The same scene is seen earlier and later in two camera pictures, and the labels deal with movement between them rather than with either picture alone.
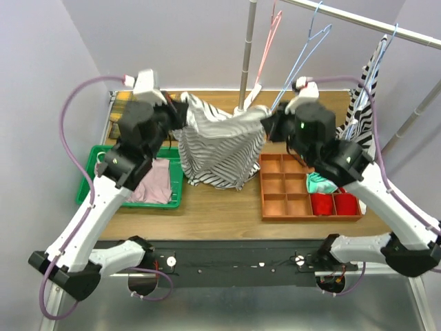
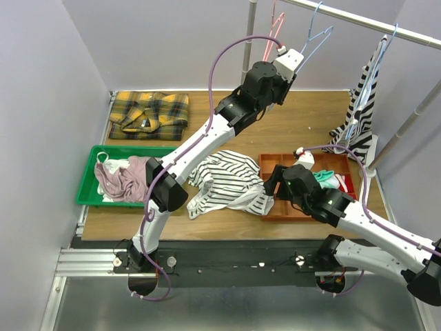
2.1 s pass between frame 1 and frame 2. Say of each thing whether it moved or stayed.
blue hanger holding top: stayed
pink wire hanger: stayed
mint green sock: stayed
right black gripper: moved
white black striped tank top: moved
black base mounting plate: stayed
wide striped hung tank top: stayed
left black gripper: moved
